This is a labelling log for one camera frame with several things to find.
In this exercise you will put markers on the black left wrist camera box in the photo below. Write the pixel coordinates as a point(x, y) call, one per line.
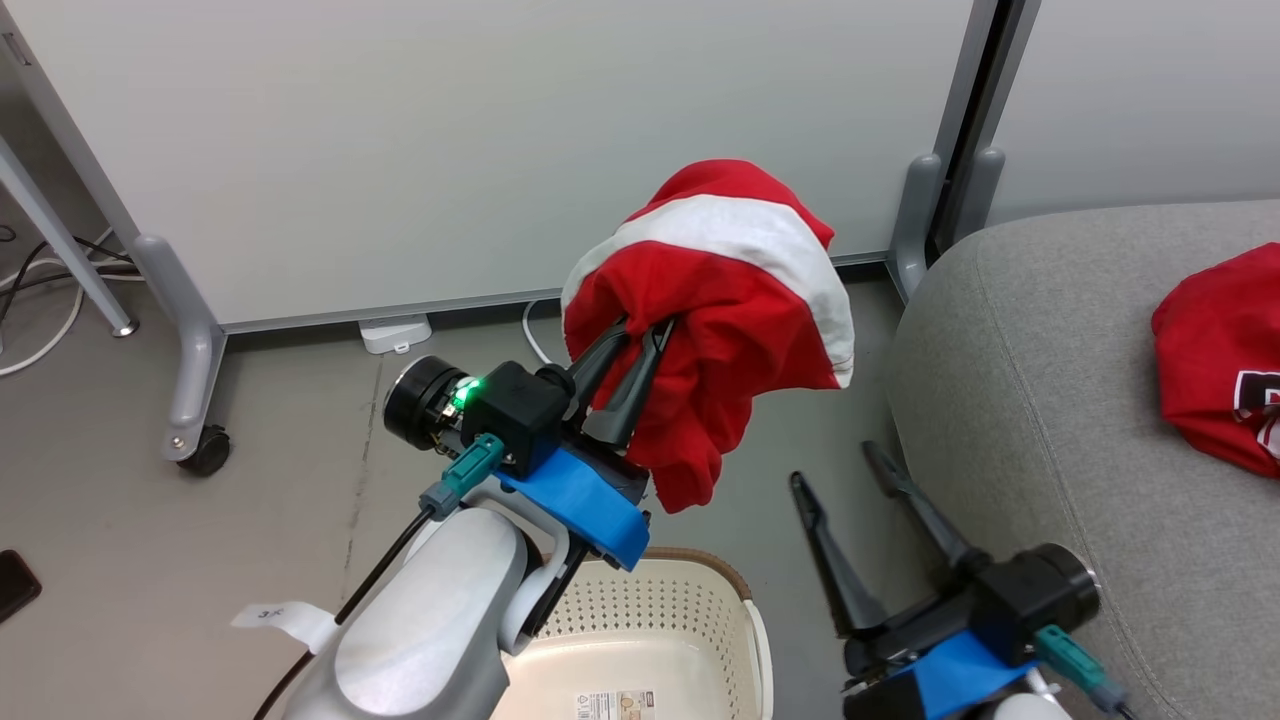
point(515, 410)

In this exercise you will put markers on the red printed t-shirt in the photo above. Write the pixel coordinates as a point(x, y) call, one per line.
point(1210, 360)

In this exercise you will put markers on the narrow white partition board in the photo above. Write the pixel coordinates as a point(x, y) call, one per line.
point(1130, 100)

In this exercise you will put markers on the red garment with white stripe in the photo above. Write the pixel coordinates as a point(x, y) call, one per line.
point(730, 300)

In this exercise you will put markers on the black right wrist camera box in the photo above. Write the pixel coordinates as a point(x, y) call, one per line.
point(1012, 600)

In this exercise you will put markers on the black phone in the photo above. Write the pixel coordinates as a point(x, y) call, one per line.
point(14, 585)

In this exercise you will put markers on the large white partition board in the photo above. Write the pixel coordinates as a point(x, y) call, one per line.
point(450, 150)

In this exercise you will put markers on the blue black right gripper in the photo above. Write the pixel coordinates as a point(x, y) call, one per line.
point(930, 670)

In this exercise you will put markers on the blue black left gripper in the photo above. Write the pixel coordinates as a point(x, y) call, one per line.
point(585, 500)

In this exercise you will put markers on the beige perforated laundry basket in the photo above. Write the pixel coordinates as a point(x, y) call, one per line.
point(650, 630)

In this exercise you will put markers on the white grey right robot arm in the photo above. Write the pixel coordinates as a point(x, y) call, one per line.
point(1020, 708)

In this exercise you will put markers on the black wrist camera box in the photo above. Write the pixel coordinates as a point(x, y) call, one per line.
point(515, 410)
point(1012, 600)

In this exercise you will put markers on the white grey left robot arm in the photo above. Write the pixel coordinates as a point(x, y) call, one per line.
point(430, 620)

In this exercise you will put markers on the grey metal table leg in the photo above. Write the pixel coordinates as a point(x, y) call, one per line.
point(60, 245)

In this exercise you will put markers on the paper sticker in basket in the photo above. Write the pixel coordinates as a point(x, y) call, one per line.
point(615, 706)

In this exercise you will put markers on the white power strip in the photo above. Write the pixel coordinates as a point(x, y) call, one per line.
point(394, 332)

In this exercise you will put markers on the grey fabric sofa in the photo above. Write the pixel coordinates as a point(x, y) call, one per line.
point(1050, 400)

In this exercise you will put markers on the black caster wheel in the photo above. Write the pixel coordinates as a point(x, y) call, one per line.
point(206, 452)

